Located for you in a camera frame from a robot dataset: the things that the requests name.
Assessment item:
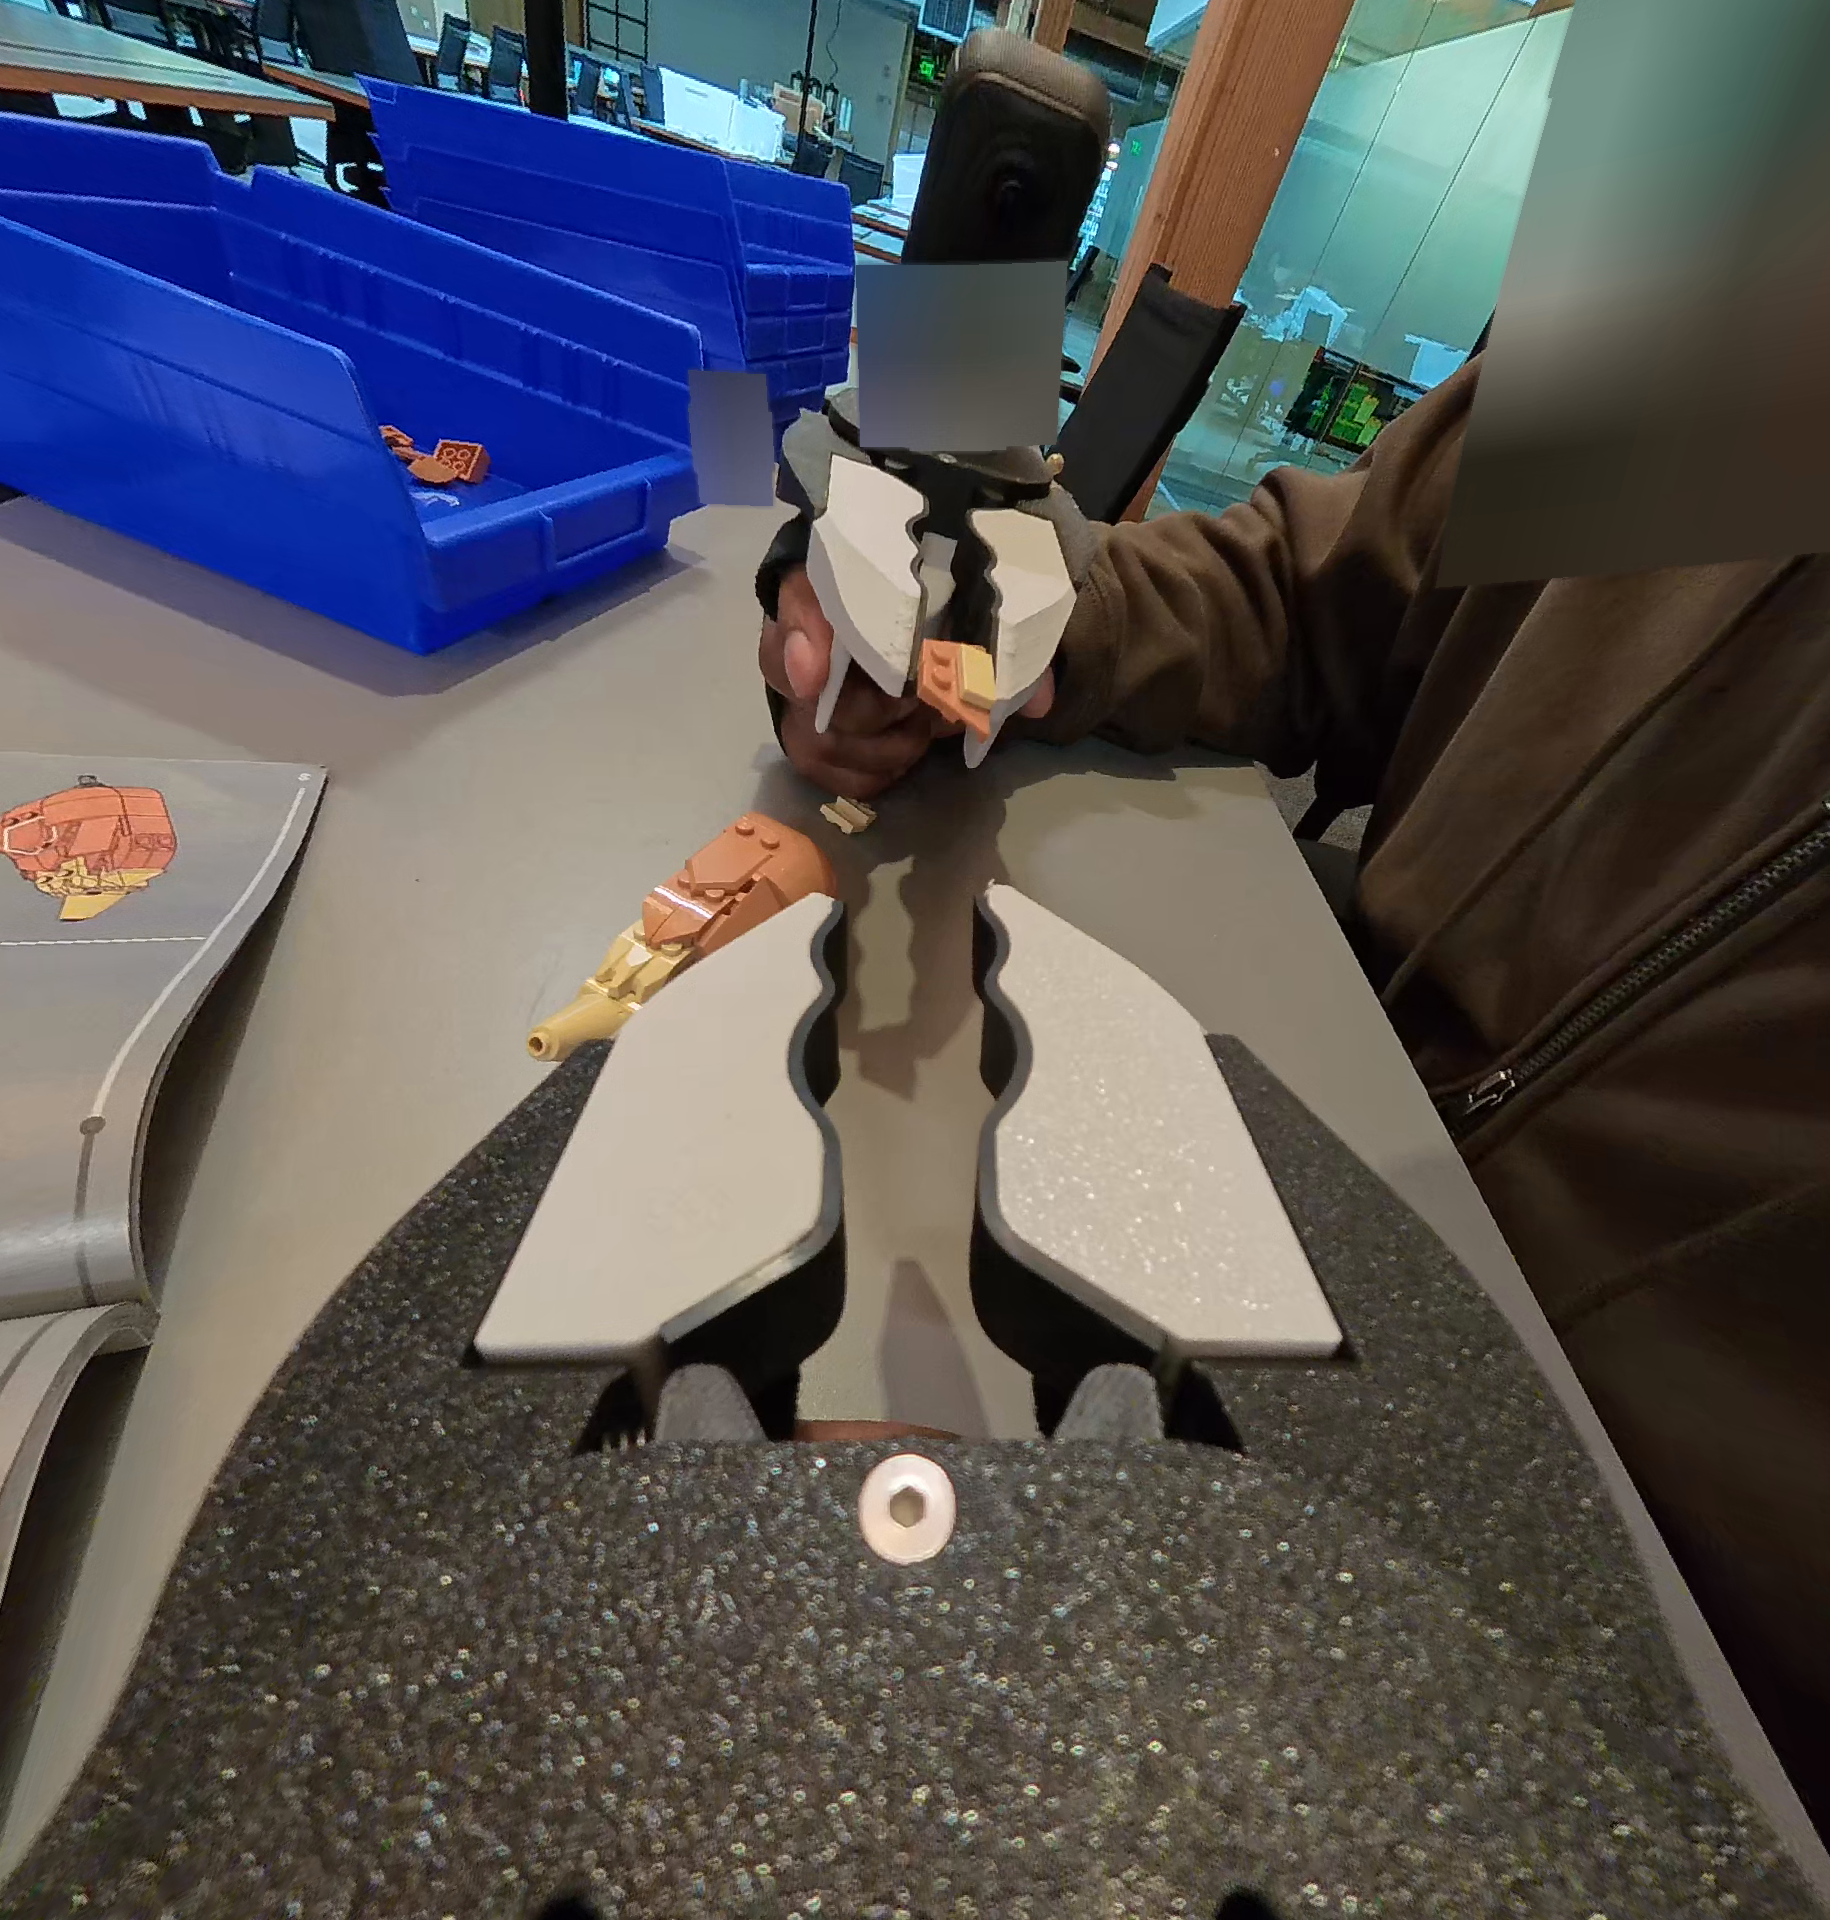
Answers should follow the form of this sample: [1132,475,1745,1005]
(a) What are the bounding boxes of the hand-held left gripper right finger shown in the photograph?
[972,885,1346,1363]

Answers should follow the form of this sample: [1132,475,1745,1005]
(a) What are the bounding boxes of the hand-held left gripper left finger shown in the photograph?
[467,890,848,1368]

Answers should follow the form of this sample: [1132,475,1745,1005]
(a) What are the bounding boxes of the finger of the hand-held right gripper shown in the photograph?
[804,454,940,698]
[979,502,1077,722]

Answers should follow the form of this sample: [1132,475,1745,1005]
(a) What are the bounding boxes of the small orange tan brick piece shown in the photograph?
[919,641,1003,723]

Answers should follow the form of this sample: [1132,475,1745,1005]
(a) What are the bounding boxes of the orange and tan brick model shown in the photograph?
[526,813,843,1063]

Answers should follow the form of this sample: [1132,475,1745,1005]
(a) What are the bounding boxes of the blue plastic bin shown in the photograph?
[0,103,707,468]
[0,193,704,657]

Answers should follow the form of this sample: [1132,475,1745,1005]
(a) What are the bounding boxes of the person's right forearm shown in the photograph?
[1036,369,1487,783]

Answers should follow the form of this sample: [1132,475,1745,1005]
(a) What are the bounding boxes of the grey desk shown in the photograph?
[0,495,1830,1920]

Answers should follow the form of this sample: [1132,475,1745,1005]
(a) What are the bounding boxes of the person's right hand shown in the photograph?
[759,572,1062,800]

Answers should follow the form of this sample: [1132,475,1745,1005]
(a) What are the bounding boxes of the black fabric chair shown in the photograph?
[1053,263,1250,528]

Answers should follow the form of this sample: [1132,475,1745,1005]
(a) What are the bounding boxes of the nested blue plastic bins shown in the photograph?
[357,76,858,415]

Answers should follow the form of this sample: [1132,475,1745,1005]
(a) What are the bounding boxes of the brown zip jacket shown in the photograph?
[1275,360,1830,1862]

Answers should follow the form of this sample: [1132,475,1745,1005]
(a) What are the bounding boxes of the grey instruction booklet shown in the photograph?
[0,744,330,1741]

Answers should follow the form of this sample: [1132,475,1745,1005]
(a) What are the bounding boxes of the grey background table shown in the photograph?
[0,34,335,124]

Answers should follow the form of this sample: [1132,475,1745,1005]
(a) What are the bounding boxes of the wooden post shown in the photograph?
[1084,0,1363,522]

